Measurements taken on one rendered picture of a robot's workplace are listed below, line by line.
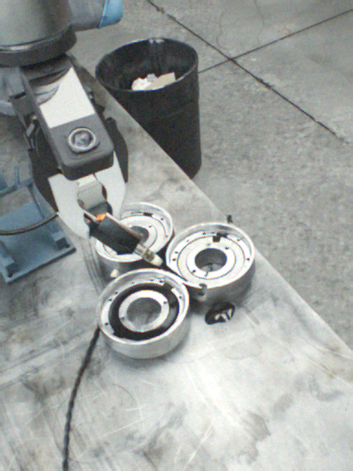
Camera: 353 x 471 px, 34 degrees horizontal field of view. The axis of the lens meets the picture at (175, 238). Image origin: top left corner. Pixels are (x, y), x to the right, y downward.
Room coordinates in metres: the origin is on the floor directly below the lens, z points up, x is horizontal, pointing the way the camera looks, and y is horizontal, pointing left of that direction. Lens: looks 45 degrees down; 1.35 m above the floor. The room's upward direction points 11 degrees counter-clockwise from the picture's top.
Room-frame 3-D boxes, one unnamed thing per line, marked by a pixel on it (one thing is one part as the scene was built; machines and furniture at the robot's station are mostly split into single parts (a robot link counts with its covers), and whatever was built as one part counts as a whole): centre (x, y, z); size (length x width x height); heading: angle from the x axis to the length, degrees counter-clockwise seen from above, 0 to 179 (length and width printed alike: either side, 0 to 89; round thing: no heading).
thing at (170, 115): (1.72, -0.02, 0.21); 0.34 x 0.34 x 0.43
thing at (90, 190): (0.68, 0.10, 0.82); 0.08 x 0.07 x 0.05; 20
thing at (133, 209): (0.53, 0.05, 0.82); 0.10 x 0.10 x 0.04
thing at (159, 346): (0.41, 0.05, 0.82); 0.10 x 0.10 x 0.04
